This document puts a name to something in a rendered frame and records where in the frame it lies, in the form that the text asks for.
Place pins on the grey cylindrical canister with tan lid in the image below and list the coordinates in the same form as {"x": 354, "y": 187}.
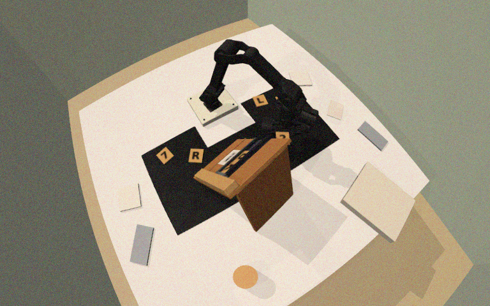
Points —
{"x": 245, "y": 277}

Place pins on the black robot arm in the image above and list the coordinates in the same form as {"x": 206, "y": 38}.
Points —
{"x": 290, "y": 98}

